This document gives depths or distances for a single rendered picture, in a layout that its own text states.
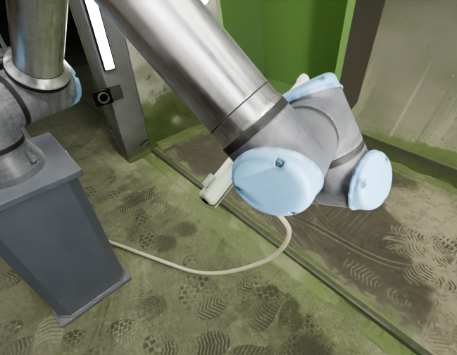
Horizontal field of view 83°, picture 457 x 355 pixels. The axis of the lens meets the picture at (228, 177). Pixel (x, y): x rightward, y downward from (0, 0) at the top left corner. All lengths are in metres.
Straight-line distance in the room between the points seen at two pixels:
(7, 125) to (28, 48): 0.22
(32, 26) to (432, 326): 1.56
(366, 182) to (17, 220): 0.87
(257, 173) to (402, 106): 1.90
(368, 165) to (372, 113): 1.72
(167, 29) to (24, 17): 0.51
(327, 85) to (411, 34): 1.92
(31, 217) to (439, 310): 1.51
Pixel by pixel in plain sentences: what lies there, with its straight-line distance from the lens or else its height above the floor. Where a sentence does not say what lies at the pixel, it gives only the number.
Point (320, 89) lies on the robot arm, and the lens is 0.38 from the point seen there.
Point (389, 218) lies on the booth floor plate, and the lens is 1.68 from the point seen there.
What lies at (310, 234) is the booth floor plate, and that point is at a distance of 1.43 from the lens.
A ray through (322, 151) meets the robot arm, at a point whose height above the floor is 0.97.
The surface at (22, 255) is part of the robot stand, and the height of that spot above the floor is 0.44.
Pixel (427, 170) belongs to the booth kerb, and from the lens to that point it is 2.09.
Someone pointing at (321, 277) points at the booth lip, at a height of 0.04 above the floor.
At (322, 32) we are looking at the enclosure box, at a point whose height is 0.84.
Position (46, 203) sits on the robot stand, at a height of 0.57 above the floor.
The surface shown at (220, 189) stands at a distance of 0.63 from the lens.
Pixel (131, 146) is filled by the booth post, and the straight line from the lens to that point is 1.93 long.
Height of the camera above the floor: 1.13
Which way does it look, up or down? 40 degrees down
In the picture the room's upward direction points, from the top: straight up
